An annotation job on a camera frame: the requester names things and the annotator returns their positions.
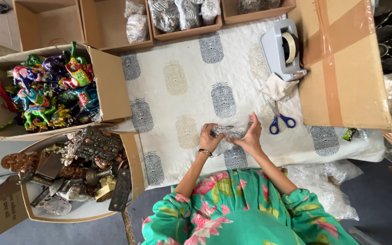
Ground flattened printed cardboard carton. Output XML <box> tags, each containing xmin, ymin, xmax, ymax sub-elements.
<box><xmin>0</xmin><ymin>175</ymin><xmax>30</xmax><ymax>244</ymax></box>

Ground grey tape dispenser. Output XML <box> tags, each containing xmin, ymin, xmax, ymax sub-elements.
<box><xmin>260</xmin><ymin>18</ymin><xmax>307</xmax><ymax>82</ymax></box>

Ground bubble wrap sheet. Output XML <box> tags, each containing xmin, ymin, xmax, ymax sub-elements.
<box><xmin>284</xmin><ymin>159</ymin><xmax>363</xmax><ymax>221</ymax></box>

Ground shallow cardboard box with packets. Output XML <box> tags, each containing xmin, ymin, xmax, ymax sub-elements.
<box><xmin>221</xmin><ymin>0</ymin><xmax>296</xmax><ymax>25</ymax></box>

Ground green snack packet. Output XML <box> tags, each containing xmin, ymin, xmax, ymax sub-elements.
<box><xmin>342</xmin><ymin>127</ymin><xmax>358</xmax><ymax>142</ymax></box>

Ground small bubble-wrapped packet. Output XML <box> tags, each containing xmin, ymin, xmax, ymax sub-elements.
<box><xmin>124</xmin><ymin>0</ymin><xmax>146</xmax><ymax>18</ymax></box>
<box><xmin>126</xmin><ymin>14</ymin><xmax>149</xmax><ymax>44</ymax></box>

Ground green floral dress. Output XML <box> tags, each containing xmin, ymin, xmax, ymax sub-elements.
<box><xmin>142</xmin><ymin>167</ymin><xmax>358</xmax><ymax>245</ymax></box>

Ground cardboard box with wrapped packets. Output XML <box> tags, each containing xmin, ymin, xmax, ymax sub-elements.
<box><xmin>145</xmin><ymin>0</ymin><xmax>223</xmax><ymax>42</ymax></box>

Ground cardboard box of metal ornaments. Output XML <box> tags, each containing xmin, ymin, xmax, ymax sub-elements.
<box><xmin>18</xmin><ymin>131</ymin><xmax>146</xmax><ymax>224</ymax></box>

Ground person's left hand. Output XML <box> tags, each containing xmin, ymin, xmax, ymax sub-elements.
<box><xmin>199</xmin><ymin>123</ymin><xmax>226</xmax><ymax>154</ymax></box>

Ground large bubble-wrapped packet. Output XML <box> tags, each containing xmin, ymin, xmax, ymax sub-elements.
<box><xmin>175</xmin><ymin>0</ymin><xmax>203</xmax><ymax>31</ymax></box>
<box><xmin>199</xmin><ymin>0</ymin><xmax>221</xmax><ymax>26</ymax></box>
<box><xmin>147</xmin><ymin>0</ymin><xmax>180</xmax><ymax>34</ymax></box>

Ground bubble-wrapped metal item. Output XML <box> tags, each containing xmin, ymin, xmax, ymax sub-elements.
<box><xmin>210</xmin><ymin>117</ymin><xmax>255</xmax><ymax>157</ymax></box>

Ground pile of colourful animal figurines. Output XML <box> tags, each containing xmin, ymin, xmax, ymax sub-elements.
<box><xmin>0</xmin><ymin>41</ymin><xmax>101</xmax><ymax>133</ymax></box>

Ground empty cardboard box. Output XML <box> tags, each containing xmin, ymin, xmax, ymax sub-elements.
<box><xmin>12</xmin><ymin>0</ymin><xmax>85</xmax><ymax>52</ymax></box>

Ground blue-handled scissors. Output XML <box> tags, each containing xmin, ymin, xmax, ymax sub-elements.
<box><xmin>264</xmin><ymin>96</ymin><xmax>297</xmax><ymax>135</ymax></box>

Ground large taped cardboard box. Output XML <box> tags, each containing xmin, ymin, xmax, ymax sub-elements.
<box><xmin>287</xmin><ymin>0</ymin><xmax>392</xmax><ymax>132</ymax></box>

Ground person's right hand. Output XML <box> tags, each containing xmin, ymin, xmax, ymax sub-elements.
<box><xmin>227</xmin><ymin>112</ymin><xmax>264</xmax><ymax>158</ymax></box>

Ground cardboard box of painted figurines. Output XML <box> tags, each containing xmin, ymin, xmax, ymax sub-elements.
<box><xmin>0</xmin><ymin>44</ymin><xmax>132</xmax><ymax>142</ymax></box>

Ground cardboard box with two packets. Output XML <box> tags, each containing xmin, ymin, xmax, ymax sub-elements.
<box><xmin>80</xmin><ymin>0</ymin><xmax>154</xmax><ymax>54</ymax></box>

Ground white printed quilt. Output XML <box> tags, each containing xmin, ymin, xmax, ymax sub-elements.
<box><xmin>109</xmin><ymin>15</ymin><xmax>386</xmax><ymax>190</ymax></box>

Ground crumpled white cloth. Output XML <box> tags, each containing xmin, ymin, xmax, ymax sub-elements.
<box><xmin>260</xmin><ymin>73</ymin><xmax>299</xmax><ymax>103</ymax></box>

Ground heap of metal ornaments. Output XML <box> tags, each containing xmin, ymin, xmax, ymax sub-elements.
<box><xmin>0</xmin><ymin>126</ymin><xmax>133</xmax><ymax>216</ymax></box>

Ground beige tape roll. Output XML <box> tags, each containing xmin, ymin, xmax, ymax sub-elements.
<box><xmin>282</xmin><ymin>32</ymin><xmax>299</xmax><ymax>64</ymax></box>

